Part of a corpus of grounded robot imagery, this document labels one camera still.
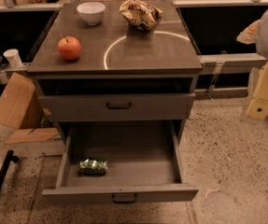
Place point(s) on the white ceramic bowl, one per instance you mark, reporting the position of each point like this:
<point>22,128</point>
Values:
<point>91,12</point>

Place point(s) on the red apple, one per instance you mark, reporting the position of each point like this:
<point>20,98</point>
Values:
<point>69,48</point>

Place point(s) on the flat cardboard sheet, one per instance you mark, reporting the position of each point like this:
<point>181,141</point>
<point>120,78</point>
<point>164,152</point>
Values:
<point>32,135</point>

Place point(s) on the white paper cup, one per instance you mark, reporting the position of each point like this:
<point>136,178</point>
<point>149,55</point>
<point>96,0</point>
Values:
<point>13,57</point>

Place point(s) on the open grey middle drawer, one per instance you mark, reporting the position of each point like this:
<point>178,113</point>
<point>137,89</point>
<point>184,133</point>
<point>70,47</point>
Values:
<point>143,165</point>

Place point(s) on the crushed green soda can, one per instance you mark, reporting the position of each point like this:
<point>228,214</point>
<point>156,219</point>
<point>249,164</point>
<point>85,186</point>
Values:
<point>93,166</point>

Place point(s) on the grey drawer cabinet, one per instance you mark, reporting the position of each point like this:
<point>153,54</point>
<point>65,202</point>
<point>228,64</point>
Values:
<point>114,49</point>

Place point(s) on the brown cardboard box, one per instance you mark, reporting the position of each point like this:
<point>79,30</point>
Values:
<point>19,106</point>

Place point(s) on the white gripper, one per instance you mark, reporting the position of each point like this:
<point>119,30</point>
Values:
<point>258,108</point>

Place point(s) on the grey top drawer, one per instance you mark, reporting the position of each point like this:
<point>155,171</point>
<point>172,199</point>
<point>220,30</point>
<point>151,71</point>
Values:
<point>66,100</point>

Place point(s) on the crumpled yellow chip bag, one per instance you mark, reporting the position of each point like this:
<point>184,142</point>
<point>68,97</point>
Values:
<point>143,16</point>

